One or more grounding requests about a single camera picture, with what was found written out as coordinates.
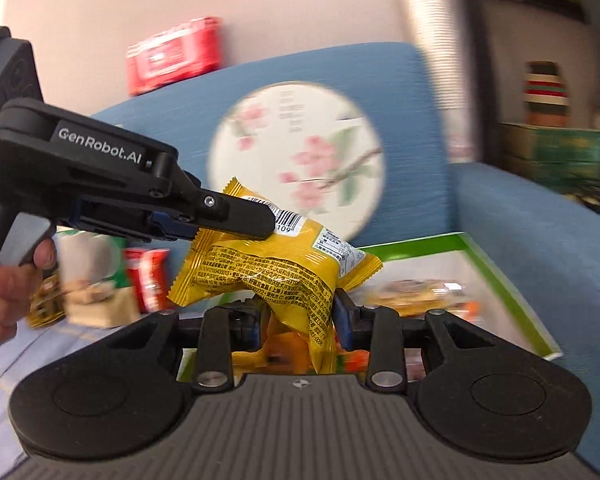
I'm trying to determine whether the round floral fan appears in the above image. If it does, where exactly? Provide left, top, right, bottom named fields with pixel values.
left=207, top=81, right=387, bottom=246

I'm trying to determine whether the yellow snack packet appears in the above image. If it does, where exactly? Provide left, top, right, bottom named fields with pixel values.
left=167, top=177, right=383, bottom=375

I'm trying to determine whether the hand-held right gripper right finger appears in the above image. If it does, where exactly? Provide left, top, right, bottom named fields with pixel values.
left=332, top=290, right=496, bottom=391

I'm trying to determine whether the dark storage shelf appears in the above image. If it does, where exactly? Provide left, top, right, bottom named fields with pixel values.
left=467, top=0, right=600, bottom=211

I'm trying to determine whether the red wet wipes pack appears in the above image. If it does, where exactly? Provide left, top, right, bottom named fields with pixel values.
left=125, top=16, right=223, bottom=97

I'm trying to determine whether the green carton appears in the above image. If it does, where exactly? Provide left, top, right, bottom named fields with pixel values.
left=500, top=122, right=600, bottom=196

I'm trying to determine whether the person's left hand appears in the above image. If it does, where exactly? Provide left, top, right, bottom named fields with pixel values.
left=0, top=237, right=58, bottom=346

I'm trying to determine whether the striped pot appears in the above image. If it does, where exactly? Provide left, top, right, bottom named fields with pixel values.
left=522, top=60, right=571, bottom=128

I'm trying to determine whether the blue sofa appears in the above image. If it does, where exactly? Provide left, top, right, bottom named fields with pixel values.
left=0, top=42, right=600, bottom=480

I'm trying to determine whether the woven bamboo basket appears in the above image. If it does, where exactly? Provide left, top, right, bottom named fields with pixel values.
left=27, top=272, right=68, bottom=329

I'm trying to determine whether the red snack packet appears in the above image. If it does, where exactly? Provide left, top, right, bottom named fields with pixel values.
left=124, top=247, right=171, bottom=313

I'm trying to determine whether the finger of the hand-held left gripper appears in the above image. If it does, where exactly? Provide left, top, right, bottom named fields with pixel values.
left=152, top=152, right=277, bottom=241
left=149, top=210, right=202, bottom=242

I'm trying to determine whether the green cardboard box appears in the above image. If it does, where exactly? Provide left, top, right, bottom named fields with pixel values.
left=175, top=231, right=563, bottom=386

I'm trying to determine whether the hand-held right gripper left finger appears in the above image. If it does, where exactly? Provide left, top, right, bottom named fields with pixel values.
left=115, top=302, right=271, bottom=393

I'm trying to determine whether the large kraft grain pouch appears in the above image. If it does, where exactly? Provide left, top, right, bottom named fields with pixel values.
left=55, top=227, right=141, bottom=328

